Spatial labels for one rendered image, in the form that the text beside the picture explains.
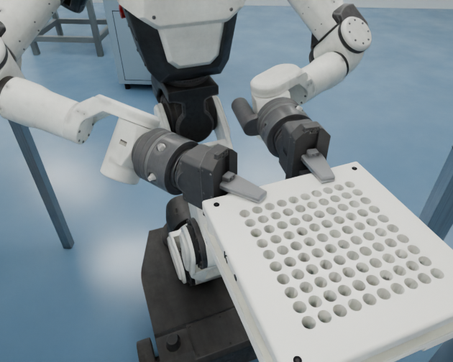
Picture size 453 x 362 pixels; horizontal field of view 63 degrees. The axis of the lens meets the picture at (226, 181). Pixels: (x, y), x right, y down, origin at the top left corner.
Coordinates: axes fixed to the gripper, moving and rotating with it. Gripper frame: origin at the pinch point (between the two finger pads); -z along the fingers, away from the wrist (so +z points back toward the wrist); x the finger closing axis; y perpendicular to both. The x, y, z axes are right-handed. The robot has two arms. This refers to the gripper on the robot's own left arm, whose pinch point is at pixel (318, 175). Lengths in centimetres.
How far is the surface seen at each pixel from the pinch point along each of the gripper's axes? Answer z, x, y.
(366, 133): 153, 99, -119
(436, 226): 17, 38, -47
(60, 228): 92, 85, 71
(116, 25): 255, 42, 40
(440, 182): 20, 25, -46
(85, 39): 342, 75, 75
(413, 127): 154, 99, -155
